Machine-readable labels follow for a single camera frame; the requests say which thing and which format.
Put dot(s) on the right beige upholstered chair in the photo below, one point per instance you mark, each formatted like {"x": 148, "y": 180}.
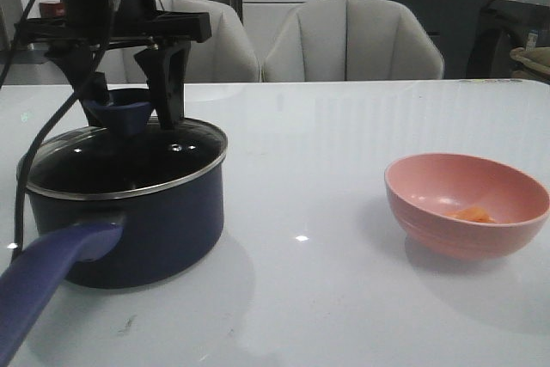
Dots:
{"x": 351, "y": 40}

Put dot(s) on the pink bowl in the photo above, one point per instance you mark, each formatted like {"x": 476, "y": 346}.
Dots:
{"x": 421, "y": 188}

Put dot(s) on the orange ham pieces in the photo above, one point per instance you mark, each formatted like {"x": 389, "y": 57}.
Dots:
{"x": 475, "y": 214}

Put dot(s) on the beige cushion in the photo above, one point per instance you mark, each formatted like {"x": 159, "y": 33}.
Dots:
{"x": 531, "y": 64}

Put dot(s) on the left beige upholstered chair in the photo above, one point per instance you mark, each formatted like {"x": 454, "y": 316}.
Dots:
{"x": 226, "y": 57}

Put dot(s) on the glass lid with blue knob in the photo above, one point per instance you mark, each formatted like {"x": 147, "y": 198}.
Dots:
{"x": 128, "y": 154}

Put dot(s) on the dark blue saucepan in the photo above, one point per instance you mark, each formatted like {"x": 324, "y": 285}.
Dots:
{"x": 108, "y": 244}

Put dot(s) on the dark glossy side table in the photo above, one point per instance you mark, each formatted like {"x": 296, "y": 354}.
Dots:
{"x": 504, "y": 25}

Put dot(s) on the beige upholstered chair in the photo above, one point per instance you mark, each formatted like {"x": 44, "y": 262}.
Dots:
{"x": 351, "y": 40}
{"x": 226, "y": 57}

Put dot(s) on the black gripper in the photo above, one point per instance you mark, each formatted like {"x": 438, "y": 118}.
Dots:
{"x": 164, "y": 67}

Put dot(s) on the red trash bin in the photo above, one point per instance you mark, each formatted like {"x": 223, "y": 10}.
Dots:
{"x": 51, "y": 9}

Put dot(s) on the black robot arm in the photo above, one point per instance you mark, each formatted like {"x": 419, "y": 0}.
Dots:
{"x": 95, "y": 12}

